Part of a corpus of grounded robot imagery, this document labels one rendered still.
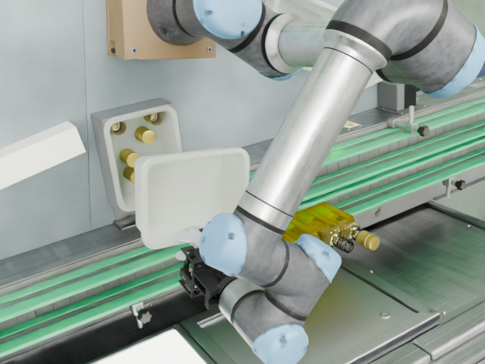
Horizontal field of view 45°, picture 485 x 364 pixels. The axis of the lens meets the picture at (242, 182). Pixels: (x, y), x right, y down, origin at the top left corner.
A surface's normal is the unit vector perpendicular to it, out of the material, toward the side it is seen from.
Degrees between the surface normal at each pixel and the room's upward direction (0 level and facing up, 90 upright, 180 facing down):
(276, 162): 66
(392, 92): 90
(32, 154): 0
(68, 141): 0
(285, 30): 91
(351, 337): 90
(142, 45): 5
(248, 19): 10
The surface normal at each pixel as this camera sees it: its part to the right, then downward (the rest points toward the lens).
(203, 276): 0.10, -0.90
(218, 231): -0.73, -0.37
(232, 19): 0.45, 0.15
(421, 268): -0.10, -0.93
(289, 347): 0.51, 0.42
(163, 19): -0.58, 0.50
